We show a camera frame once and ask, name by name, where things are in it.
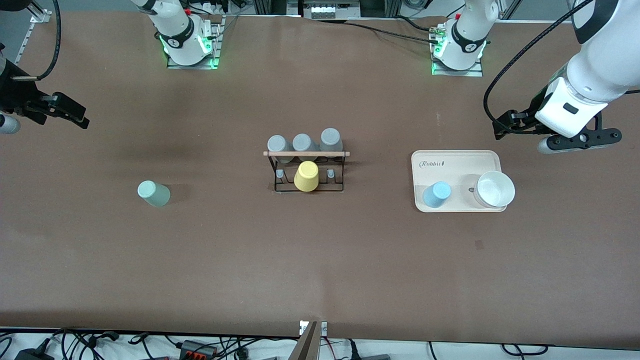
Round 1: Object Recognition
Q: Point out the grey cup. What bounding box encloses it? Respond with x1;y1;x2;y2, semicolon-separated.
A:
319;128;344;160
267;135;294;164
292;133;317;162

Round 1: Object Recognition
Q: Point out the black tangled cable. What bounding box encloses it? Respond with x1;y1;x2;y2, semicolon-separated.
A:
50;327;177;360

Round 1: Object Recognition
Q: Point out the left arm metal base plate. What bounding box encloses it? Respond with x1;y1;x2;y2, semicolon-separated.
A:
430;24;485;78

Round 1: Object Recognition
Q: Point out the black cable across table edge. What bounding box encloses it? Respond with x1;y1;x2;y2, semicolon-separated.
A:
315;17;443;46

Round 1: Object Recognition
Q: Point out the black power adapter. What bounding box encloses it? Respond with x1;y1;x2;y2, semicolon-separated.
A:
14;347;55;360

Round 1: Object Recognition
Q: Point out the aluminium frame rail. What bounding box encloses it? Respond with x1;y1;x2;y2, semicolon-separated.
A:
14;0;52;66

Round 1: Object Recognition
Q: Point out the light blue cup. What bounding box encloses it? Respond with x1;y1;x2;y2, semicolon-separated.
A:
422;181;452;210

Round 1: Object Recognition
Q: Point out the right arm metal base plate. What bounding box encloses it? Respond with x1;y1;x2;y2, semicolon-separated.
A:
166;14;224;70

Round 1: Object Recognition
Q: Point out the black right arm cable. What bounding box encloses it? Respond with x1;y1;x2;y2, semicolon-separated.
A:
12;0;62;82

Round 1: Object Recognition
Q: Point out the white power strip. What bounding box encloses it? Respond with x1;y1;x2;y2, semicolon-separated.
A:
309;0;362;20

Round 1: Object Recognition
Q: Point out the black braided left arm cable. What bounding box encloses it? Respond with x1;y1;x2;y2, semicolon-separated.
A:
483;0;597;135

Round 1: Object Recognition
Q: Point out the yellow cup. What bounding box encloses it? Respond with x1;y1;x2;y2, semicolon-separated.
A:
293;160;320;193

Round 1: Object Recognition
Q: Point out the mint green cup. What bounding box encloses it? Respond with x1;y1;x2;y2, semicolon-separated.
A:
137;180;171;209

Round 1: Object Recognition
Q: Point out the black plug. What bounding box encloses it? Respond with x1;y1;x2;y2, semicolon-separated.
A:
349;339;392;360

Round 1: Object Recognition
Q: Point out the black wire cup rack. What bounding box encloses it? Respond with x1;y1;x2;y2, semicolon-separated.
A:
263;150;351;194

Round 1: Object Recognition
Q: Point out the black box with orange connectors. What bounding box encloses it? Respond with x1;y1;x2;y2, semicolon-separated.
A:
178;339;220;359

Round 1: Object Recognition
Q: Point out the white bowl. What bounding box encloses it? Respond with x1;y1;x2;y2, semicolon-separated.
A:
473;170;516;209

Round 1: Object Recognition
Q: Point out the white tag plate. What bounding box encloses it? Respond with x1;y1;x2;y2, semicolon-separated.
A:
299;320;329;337

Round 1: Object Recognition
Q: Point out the cream plastic tray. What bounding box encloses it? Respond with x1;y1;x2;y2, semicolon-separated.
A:
411;150;502;214

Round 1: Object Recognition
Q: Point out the black cable loop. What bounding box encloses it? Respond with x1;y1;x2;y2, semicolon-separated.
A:
501;343;550;357

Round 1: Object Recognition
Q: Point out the grey metal bar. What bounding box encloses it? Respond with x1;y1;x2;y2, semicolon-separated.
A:
287;321;321;360

